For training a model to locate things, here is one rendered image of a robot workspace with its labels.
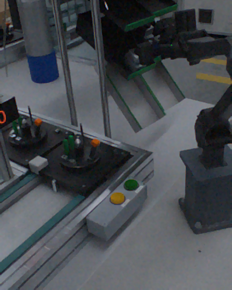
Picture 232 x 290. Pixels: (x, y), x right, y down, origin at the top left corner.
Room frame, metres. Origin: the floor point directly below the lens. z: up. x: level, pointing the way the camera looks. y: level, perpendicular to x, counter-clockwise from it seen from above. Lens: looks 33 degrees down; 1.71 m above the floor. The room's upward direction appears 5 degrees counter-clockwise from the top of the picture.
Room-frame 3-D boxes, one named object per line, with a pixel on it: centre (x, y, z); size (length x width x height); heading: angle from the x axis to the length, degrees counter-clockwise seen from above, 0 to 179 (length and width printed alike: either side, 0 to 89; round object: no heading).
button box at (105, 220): (0.84, 0.01, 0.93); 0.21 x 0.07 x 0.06; 141
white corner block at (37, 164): (1.02, 0.26, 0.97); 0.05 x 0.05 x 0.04; 51
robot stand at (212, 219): (0.85, -0.26, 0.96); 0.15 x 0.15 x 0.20; 9
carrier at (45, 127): (1.20, 0.32, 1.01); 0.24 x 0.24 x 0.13; 51
